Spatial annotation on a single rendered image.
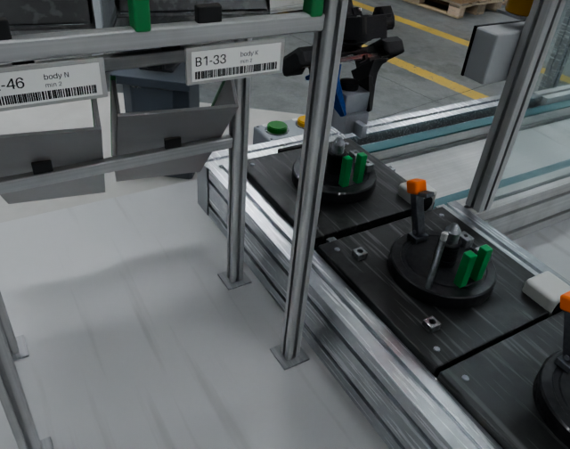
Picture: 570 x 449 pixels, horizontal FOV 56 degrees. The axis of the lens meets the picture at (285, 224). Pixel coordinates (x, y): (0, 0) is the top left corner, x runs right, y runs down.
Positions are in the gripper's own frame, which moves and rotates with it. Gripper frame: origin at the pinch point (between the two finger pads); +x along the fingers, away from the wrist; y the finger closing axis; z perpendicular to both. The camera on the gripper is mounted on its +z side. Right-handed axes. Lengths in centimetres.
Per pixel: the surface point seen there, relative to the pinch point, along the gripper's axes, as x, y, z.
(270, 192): 12.1, -11.7, -10.9
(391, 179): 14.7, 9.4, -7.1
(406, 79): -39, 237, -249
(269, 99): -41, 121, -253
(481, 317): 32.5, -1.4, 17.8
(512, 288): 31.3, 6.7, 16.2
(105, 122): -11, -23, -63
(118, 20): -5.5, -37.2, 21.4
